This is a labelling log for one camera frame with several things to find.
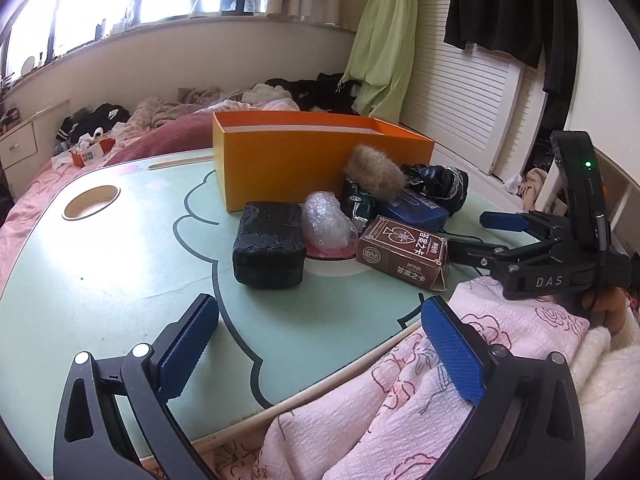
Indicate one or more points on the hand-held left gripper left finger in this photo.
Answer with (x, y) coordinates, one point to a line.
(187, 345)

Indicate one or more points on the black clothes pile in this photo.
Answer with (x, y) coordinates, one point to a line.
(310, 90)

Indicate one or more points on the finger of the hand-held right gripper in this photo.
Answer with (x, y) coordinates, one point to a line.
(470, 250)
(500, 220)

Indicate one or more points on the person's right forearm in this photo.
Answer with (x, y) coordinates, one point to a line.
(610, 370)

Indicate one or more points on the white nightstand with drawers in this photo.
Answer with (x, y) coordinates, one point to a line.
(20, 145)

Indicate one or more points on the small orange white carton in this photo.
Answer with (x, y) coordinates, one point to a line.
(90, 152)

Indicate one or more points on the black hanging garment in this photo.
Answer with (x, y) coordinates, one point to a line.
(500, 5)

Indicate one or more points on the beige furry ball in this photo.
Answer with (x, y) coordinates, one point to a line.
(375, 170)

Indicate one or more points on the black white striped clothes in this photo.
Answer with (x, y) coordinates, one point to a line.
(100, 115)

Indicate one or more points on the blue case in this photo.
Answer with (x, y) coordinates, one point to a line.
(415, 212)

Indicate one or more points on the white cloth heap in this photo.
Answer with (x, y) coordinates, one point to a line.
(265, 94)

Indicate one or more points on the white louvred door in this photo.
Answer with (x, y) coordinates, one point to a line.
(465, 100)

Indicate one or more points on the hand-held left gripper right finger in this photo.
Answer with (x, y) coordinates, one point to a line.
(450, 350)

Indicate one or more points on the bubble item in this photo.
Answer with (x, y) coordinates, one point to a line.
(325, 220)

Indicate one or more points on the green toy car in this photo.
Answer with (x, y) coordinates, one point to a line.
(360, 205)

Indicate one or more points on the black lace pouch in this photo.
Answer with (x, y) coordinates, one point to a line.
(440, 182)

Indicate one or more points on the pink bed sheet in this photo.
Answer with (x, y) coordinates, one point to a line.
(40, 185)

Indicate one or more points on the black embossed case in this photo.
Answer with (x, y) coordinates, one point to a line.
(270, 245)

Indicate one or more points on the window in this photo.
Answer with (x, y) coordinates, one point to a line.
(125, 0)

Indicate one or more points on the brown playing card box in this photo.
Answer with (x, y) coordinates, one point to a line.
(400, 255)

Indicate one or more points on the light green hanging garment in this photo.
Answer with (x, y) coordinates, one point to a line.
(385, 35)

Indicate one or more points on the orange cardboard box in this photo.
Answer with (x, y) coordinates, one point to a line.
(280, 170)

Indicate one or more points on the pink rose print blanket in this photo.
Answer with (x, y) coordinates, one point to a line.
(380, 410)

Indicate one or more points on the pink floral quilt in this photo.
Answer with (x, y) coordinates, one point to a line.
(165, 112)

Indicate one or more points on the beige cloth heap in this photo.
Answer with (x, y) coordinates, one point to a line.
(535, 185)

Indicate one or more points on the dark pink blanket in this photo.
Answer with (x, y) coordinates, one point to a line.
(165, 135)

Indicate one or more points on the person's right hand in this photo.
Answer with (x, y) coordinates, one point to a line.
(607, 305)

